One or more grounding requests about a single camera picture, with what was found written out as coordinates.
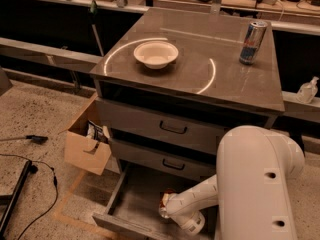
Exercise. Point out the cardboard box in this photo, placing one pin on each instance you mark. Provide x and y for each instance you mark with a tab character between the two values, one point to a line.
81	151

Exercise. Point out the white bowl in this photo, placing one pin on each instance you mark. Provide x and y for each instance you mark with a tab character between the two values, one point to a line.
156	54

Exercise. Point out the grey drawer cabinet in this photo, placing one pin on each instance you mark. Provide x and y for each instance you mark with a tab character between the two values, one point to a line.
207	71

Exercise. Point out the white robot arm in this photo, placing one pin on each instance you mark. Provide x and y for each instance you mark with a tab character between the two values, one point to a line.
249	188

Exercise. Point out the red coke can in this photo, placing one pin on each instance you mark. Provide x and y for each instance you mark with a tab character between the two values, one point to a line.
163	202

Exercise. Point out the silver blue energy drink can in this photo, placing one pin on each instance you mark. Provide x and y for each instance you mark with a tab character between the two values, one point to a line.
252	42

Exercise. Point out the black bar on floor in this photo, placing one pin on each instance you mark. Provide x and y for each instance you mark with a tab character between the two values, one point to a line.
9	201

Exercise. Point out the middle grey drawer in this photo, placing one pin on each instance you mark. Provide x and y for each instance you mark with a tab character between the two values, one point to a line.
162	161

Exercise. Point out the open bottom grey drawer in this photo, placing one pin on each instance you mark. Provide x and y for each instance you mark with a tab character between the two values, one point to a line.
132	209

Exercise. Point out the black handled tool on floor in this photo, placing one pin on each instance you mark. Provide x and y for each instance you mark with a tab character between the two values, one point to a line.
33	138

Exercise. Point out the green handled stick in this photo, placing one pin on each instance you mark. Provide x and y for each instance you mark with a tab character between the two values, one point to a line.
92	15

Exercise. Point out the clear plastic bottle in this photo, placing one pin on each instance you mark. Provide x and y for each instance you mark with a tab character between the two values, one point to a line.
308	91

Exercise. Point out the top grey drawer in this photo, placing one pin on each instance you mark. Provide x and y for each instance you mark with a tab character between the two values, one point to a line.
193	127

